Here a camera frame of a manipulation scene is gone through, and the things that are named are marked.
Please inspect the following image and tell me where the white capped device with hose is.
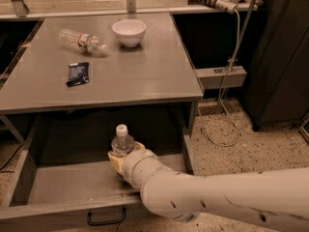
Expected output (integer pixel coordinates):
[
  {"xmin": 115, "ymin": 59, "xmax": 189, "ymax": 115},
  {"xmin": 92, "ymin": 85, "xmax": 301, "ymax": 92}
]
[{"xmin": 193, "ymin": 0, "xmax": 237, "ymax": 15}]

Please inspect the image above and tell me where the black drawer handle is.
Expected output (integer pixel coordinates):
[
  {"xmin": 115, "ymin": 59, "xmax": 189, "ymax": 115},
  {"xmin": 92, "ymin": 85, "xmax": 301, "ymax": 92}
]
[{"xmin": 87, "ymin": 208, "xmax": 126, "ymax": 227}]

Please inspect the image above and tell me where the clear plastic bottle red label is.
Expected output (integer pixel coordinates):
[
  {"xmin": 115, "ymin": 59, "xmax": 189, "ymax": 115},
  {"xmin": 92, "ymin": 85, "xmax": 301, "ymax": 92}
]
[{"xmin": 59, "ymin": 28, "xmax": 108, "ymax": 56}]

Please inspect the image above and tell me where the grey cabinet table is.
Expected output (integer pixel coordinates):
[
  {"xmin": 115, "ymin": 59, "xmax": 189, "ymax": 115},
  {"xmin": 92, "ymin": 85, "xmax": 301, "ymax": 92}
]
[{"xmin": 0, "ymin": 13, "xmax": 203, "ymax": 143}]

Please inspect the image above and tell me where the white ceramic bowl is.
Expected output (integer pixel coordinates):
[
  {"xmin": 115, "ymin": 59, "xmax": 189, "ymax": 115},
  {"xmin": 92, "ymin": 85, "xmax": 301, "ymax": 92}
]
[{"xmin": 112, "ymin": 19, "xmax": 147, "ymax": 47}]

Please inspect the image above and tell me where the blue label plastic water bottle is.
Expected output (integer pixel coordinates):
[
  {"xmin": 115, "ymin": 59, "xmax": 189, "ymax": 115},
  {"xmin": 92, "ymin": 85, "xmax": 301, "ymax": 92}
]
[{"xmin": 111, "ymin": 124, "xmax": 135, "ymax": 156}]

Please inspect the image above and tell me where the white cable on floor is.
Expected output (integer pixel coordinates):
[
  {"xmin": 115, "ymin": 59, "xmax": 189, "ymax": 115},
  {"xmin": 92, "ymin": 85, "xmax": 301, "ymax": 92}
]
[{"xmin": 196, "ymin": 8, "xmax": 241, "ymax": 148}]

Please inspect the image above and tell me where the dark blue snack packet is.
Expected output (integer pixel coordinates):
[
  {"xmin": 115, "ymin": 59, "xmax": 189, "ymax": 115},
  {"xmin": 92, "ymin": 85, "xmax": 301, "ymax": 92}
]
[{"xmin": 67, "ymin": 62, "xmax": 89, "ymax": 87}]

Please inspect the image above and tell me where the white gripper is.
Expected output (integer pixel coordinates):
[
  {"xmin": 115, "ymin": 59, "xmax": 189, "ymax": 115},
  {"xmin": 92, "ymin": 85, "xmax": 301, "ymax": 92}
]
[{"xmin": 108, "ymin": 141, "xmax": 170, "ymax": 189}]

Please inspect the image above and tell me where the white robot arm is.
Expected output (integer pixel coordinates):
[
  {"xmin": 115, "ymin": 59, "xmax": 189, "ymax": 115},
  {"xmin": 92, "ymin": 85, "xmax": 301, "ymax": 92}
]
[{"xmin": 108, "ymin": 144, "xmax": 309, "ymax": 232}]

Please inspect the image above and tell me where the open grey top drawer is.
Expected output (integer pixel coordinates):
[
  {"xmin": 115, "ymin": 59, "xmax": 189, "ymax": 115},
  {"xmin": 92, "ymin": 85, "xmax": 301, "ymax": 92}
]
[{"xmin": 0, "ymin": 107, "xmax": 192, "ymax": 232}]

